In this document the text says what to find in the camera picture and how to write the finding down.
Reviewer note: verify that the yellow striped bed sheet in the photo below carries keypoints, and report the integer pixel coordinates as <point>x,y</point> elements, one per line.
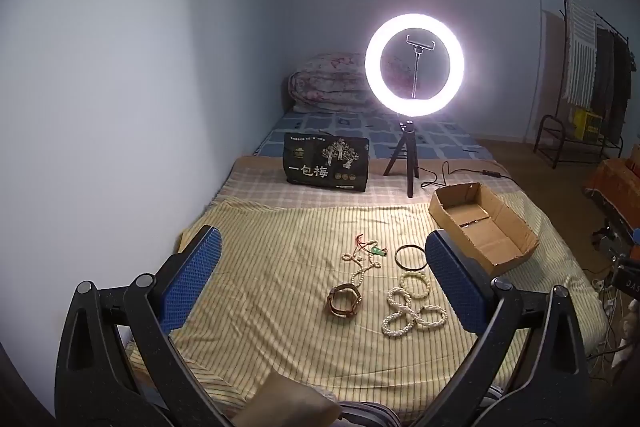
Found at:
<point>280,267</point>

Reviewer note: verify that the folded floral quilt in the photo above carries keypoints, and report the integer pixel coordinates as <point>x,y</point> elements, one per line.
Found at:
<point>325,82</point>

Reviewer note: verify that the black clothes rack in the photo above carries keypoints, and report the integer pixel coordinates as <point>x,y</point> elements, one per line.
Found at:
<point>567,7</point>

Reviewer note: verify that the beige checked bed sheet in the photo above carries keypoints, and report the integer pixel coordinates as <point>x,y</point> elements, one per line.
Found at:
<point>260,187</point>

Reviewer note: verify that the black phone holder pole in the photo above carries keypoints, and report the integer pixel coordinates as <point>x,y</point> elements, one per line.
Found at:
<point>415,72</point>

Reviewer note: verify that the orange cardboard box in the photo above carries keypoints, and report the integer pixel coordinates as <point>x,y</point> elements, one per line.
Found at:
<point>615,182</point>

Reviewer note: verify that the dark hanging clothes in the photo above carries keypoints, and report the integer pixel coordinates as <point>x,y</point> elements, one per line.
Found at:
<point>612,77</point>

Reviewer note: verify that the yellow box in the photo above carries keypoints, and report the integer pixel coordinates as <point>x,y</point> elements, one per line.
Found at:
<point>587,123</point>

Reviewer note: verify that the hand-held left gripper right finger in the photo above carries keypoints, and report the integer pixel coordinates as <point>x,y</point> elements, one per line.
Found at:
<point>452,282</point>

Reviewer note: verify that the black tripod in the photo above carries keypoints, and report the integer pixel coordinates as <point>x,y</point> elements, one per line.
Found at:
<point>411,157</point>

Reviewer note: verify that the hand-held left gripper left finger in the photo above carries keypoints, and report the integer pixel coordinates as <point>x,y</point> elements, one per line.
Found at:
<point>195,277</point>

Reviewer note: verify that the blue patterned bed sheet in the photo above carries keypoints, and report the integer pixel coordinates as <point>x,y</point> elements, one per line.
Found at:
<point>325,123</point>

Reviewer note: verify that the black low metal rack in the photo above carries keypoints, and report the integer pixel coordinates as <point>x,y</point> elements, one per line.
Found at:
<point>545,137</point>

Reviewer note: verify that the black bangle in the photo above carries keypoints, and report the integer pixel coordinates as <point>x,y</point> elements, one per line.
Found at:
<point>397,257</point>

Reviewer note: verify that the black printed snack bag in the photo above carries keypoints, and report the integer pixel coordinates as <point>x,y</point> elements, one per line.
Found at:
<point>325,162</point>

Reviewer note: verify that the striped hanging towel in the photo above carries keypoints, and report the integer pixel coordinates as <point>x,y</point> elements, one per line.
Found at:
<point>580,52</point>

